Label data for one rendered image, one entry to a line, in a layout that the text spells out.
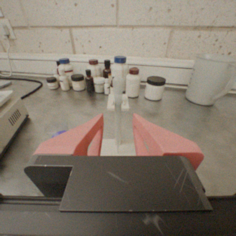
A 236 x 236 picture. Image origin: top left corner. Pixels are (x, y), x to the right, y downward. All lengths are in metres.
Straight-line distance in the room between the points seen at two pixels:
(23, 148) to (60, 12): 0.58
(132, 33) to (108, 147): 0.49
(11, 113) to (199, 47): 0.68
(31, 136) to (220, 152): 0.45
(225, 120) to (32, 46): 0.91
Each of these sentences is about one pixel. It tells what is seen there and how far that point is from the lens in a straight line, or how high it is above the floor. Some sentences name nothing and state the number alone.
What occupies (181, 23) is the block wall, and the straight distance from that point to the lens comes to 0.62.
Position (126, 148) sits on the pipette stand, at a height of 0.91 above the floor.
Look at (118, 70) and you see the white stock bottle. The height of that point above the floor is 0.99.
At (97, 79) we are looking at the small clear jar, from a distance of 0.50.
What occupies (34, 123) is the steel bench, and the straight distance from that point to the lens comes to 0.41.
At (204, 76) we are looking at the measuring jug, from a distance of 0.48.
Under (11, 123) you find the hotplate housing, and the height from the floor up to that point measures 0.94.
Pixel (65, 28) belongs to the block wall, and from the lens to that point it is 0.73.
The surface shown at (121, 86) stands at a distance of 0.17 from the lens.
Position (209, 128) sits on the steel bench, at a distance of 0.41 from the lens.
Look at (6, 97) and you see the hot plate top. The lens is 0.39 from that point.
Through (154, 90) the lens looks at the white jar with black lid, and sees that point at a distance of 0.45.
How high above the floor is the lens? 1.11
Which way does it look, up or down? 37 degrees down
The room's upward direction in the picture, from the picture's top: straight up
